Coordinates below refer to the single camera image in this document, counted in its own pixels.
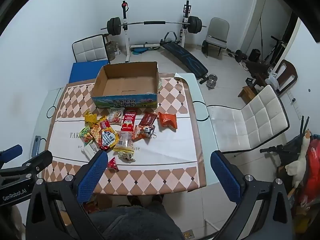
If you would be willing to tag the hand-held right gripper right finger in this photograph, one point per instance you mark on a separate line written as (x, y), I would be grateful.
(225, 177)

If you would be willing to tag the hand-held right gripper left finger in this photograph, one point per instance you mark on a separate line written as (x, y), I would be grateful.
(93, 175)

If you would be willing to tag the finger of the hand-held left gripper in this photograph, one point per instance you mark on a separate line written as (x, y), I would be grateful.
(32, 164)
(11, 153)

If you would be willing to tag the green snack packet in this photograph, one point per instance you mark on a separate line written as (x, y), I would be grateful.
(85, 133)

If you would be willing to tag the brown snack packet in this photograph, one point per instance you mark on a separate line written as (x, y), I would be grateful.
(148, 119)

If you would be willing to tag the cardboard box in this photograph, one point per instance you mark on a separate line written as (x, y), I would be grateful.
(125, 85)

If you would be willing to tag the small red snack packet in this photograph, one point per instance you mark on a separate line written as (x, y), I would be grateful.
(113, 165)

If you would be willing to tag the white stick snack packet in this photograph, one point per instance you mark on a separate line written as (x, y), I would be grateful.
(88, 152)

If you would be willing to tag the small beige snack packet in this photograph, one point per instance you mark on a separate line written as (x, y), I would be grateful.
(126, 156)

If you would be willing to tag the red and yellow snack packet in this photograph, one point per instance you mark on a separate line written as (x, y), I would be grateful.
(107, 137)

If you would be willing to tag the orange patterned snack packet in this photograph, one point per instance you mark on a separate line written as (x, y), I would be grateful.
(95, 131)

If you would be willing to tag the clear yellow-edged snack packet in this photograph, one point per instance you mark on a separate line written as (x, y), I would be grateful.
(123, 142)

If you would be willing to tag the person's legs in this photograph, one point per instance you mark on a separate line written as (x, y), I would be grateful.
(135, 221)

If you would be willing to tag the large white padded chair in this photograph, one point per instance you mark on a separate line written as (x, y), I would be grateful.
(250, 120)

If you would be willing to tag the long red snack packet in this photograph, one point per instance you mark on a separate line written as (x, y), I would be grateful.
(129, 120)

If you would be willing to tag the orange and white snack packet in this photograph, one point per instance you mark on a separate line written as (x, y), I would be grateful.
(143, 131)

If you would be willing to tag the checkered tablecloth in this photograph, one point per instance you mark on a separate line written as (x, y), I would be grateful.
(162, 155)

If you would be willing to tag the white plush goose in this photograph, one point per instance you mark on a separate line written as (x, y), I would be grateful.
(298, 160)

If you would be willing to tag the red bag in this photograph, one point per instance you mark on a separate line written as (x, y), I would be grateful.
(310, 170)

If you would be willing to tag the small wooden stool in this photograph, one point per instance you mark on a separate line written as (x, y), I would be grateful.
(247, 92)

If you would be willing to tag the chrome dumbbell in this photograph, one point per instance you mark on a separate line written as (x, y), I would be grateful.
(212, 80)

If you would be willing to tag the blue mat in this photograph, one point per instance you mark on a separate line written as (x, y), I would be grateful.
(86, 71)

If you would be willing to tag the white plastic bag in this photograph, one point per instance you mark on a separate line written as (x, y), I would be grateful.
(272, 78)

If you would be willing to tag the black dumbbell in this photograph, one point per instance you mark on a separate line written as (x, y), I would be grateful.
(238, 55)

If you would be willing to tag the black sit-up bench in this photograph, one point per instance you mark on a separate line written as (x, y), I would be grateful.
(187, 58)

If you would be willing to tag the brown wooden chair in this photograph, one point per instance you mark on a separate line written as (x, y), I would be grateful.
(288, 70)

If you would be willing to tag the clear water jug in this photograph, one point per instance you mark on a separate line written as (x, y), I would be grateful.
(111, 50)

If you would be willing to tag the blue balance disc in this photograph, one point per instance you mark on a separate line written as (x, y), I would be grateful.
(140, 51)

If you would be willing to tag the grey chair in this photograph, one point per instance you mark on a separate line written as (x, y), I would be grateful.
(217, 35)

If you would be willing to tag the grey metal bracket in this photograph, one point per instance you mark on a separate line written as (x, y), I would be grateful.
(36, 145)

